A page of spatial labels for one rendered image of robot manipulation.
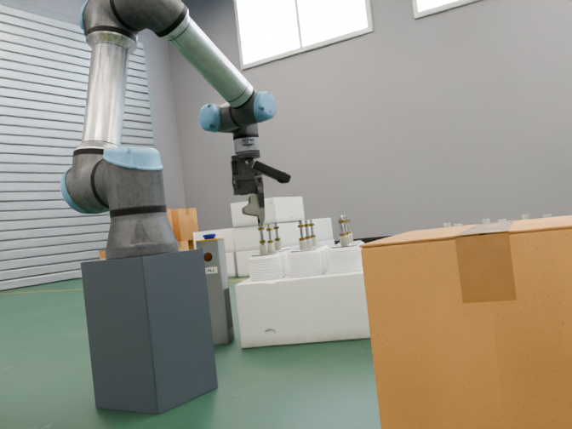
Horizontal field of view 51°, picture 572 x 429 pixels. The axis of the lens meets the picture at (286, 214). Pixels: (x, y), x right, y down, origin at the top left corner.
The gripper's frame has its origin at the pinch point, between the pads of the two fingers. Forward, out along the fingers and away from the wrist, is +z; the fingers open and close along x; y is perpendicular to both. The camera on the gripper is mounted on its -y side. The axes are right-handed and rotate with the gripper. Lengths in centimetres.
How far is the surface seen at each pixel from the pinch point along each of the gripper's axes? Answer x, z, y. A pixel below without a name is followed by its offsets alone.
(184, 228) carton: -386, -6, 14
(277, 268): 3.8, 14.0, -2.1
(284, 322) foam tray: 9.1, 28.6, -1.6
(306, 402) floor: 64, 35, 5
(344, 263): 12.8, 14.3, -19.5
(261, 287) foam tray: 7.2, 18.4, 3.4
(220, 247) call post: -8.1, 6.3, 12.3
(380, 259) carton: 116, 7, 6
